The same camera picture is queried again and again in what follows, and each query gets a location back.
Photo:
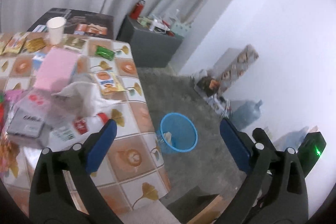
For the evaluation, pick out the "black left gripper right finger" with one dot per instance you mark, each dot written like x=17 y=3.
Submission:
x=274 y=190

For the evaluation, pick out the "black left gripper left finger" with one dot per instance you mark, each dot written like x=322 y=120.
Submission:
x=50 y=199

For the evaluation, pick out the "yellow biscuit packet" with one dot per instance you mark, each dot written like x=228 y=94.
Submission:
x=107 y=82

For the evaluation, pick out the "blue trash basket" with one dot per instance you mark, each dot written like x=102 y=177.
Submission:
x=176 y=134

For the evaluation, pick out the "grey small box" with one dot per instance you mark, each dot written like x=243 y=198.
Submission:
x=28 y=130

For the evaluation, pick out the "blue water jug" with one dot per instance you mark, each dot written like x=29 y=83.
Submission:
x=246 y=114

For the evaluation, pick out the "patterned tablecloth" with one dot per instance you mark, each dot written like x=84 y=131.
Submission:
x=132 y=173

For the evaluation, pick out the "patterned cardboard box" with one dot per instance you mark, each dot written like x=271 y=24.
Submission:
x=232 y=65

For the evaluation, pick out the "pink box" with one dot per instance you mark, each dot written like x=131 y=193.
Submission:
x=56 y=70

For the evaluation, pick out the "green snack packet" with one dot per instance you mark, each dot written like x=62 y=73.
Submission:
x=104 y=53

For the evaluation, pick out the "gold snack packet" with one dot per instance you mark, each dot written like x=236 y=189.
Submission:
x=34 y=45

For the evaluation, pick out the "white paper cup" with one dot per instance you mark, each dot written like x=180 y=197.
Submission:
x=55 y=27

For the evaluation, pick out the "dark grey cabinet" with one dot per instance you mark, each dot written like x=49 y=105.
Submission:
x=148 y=48

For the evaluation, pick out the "dark printed box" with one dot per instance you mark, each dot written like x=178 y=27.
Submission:
x=78 y=22

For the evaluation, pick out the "red thermos bottle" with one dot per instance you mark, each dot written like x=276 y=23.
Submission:
x=137 y=9

